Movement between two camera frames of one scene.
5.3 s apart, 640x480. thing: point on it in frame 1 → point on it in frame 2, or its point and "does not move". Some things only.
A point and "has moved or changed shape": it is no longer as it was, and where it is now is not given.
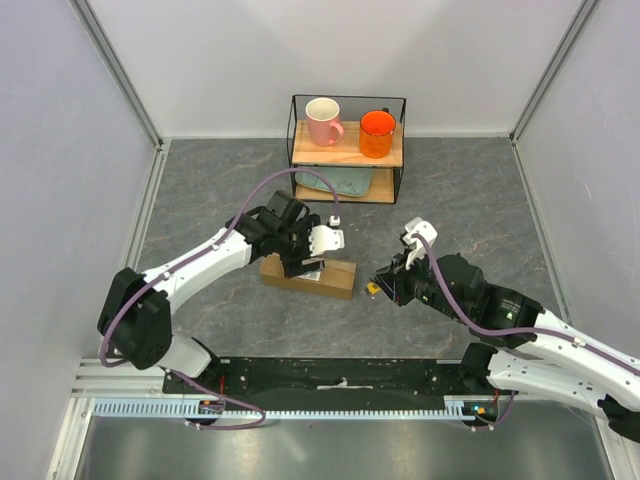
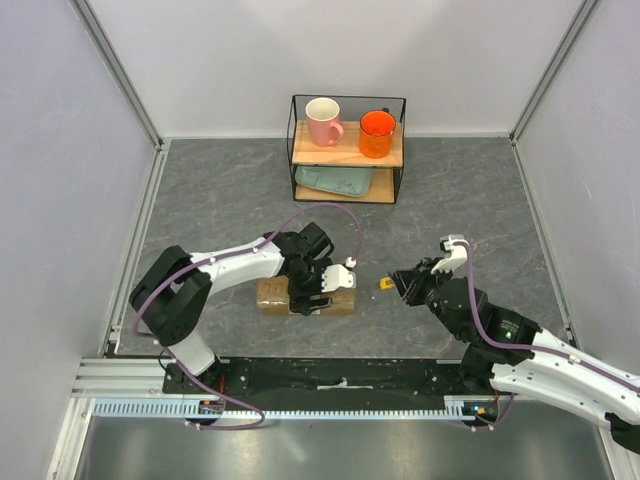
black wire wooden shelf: (356, 142) does not move
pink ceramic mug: (324, 127) does not move
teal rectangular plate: (347, 181) does not move
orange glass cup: (376, 133) does not move
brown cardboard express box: (337, 278) has moved or changed shape
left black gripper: (294, 266) → (300, 300)
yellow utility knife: (373, 288) has moved or changed shape
